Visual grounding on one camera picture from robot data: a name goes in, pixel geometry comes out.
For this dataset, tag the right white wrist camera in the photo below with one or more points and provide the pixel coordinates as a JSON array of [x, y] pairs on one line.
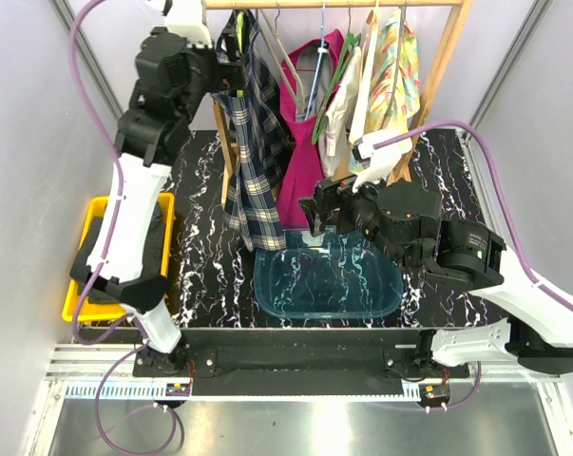
[[382, 160]]

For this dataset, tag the teal transparent plastic basin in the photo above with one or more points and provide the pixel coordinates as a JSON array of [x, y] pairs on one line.
[[331, 276]]

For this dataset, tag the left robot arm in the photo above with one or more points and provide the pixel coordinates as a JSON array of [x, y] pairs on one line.
[[174, 74]]

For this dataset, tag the wooden clothes rack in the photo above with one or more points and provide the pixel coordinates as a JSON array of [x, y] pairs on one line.
[[458, 15]]

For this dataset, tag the dark grey striped cloth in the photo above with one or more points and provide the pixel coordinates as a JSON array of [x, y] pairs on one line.
[[142, 286]]

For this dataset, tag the colourful floral shirt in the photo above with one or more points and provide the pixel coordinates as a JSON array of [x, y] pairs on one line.
[[389, 87]]

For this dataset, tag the dark green hanger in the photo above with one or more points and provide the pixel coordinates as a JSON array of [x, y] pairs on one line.
[[351, 42]]

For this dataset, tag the lime green hanger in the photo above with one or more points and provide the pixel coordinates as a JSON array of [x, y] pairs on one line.
[[240, 30]]

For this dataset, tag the white garment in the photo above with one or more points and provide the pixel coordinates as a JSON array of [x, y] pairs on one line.
[[332, 142]]

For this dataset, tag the cream wooden hanger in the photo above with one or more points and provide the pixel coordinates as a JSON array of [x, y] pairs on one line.
[[361, 106]]

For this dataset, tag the navy plaid skirt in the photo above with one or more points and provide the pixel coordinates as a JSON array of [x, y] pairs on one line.
[[263, 141]]

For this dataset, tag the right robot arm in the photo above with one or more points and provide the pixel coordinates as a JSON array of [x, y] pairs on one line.
[[404, 222]]

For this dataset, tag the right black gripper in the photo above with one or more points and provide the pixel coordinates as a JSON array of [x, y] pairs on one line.
[[330, 195]]

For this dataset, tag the magenta dress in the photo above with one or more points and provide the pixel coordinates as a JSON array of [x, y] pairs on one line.
[[304, 169]]

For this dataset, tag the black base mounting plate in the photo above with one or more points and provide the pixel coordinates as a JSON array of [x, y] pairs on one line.
[[296, 363]]

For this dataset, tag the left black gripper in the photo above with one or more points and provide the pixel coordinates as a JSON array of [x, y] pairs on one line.
[[227, 75]]

